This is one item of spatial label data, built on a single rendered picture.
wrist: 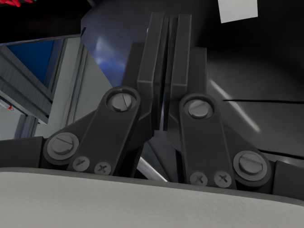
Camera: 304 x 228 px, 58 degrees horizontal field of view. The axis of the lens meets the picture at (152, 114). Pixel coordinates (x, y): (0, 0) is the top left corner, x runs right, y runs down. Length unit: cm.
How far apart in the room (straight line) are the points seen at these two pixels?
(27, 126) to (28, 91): 8
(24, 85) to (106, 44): 47
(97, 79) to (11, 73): 61
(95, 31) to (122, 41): 2
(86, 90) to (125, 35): 99
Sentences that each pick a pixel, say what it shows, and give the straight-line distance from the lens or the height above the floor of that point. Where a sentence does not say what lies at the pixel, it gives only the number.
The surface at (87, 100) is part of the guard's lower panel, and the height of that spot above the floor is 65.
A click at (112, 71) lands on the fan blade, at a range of 19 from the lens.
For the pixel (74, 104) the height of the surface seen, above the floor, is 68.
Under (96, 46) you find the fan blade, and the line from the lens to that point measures 19.
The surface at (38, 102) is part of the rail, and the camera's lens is 70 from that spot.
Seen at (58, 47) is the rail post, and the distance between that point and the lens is 79.
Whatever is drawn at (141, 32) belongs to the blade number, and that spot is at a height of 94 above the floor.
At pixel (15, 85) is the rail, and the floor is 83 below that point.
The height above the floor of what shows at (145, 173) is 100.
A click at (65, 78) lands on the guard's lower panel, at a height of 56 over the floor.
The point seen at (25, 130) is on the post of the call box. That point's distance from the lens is 69.
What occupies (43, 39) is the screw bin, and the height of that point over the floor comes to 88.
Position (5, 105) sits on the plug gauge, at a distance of 62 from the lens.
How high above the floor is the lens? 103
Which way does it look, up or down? 19 degrees down
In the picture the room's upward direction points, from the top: 174 degrees counter-clockwise
